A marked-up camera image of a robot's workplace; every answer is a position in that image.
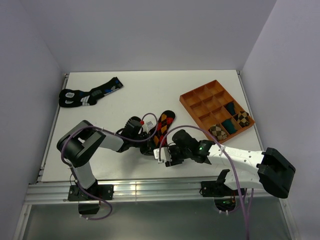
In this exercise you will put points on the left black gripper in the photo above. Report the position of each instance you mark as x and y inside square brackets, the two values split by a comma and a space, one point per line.
[148, 149]

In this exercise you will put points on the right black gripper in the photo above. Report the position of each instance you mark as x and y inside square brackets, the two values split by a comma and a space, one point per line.
[174, 161]

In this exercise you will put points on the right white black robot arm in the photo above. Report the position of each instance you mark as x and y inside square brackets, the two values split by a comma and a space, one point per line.
[268, 170]

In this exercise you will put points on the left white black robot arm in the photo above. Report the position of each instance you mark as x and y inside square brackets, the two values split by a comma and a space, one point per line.
[79, 145]

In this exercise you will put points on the black white striped sock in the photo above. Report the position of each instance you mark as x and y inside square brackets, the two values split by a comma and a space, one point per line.
[132, 127]

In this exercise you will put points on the brown argyle rolled sock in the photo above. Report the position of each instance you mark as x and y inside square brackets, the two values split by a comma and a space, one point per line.
[243, 119]
[217, 132]

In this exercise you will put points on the orange compartment tray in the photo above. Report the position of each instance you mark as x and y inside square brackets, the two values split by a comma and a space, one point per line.
[206, 105]

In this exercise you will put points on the dark teal rolled sock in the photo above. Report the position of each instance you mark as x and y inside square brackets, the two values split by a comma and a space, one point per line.
[230, 107]

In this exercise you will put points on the black blue sport sock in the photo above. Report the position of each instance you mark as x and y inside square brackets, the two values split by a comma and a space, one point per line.
[69, 98]

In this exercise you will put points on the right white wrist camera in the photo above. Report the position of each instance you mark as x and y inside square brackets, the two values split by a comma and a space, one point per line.
[162, 155]

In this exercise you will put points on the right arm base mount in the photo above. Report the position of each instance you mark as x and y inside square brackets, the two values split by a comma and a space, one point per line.
[215, 189]

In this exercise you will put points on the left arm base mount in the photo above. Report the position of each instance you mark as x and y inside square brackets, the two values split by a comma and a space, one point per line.
[100, 191]

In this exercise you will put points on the aluminium frame rail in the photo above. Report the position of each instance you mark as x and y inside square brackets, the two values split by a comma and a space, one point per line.
[47, 215]

